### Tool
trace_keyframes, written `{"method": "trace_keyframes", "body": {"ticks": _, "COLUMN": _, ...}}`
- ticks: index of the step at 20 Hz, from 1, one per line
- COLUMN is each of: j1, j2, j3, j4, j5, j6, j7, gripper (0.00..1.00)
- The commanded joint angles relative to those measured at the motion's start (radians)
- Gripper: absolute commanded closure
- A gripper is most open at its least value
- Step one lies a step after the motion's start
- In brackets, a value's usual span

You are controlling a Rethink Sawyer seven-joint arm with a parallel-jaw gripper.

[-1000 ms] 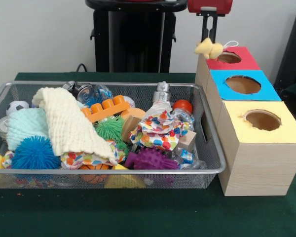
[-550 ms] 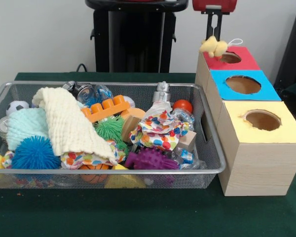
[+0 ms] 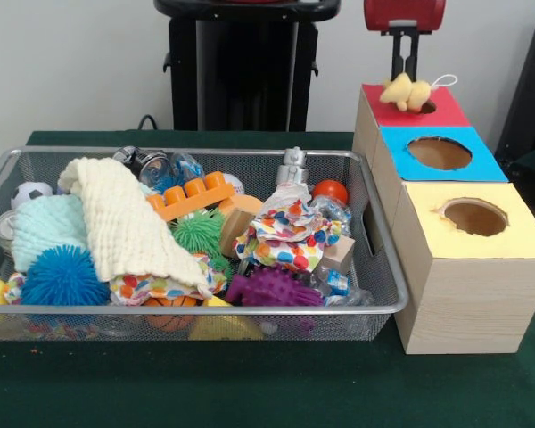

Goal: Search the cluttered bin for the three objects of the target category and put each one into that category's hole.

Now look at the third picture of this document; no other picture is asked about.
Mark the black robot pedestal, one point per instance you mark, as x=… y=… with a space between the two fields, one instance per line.
x=249 y=67

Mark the blue spiky rubber ball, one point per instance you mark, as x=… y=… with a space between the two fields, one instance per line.
x=62 y=276

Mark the silver toy robot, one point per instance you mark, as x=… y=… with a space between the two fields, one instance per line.
x=290 y=169

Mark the small soccer ball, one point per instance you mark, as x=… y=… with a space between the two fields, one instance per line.
x=29 y=192

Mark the orange toy building brick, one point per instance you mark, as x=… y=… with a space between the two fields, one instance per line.
x=191 y=198

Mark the cream waffle cloth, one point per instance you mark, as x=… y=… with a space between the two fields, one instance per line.
x=129 y=223

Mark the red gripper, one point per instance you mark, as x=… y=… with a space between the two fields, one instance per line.
x=405 y=11

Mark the purple spiky monster toy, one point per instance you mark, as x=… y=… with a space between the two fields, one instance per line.
x=272 y=290

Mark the mint green waffle cloth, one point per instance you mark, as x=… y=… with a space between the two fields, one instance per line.
x=49 y=223

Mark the yellow duck plush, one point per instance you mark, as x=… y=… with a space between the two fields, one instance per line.
x=405 y=93

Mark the small red ball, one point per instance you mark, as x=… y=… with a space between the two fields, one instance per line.
x=332 y=191

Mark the green spiky rubber ball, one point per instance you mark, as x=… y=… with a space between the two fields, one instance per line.
x=198 y=232

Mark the wooden box with three holes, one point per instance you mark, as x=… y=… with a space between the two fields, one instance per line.
x=472 y=303

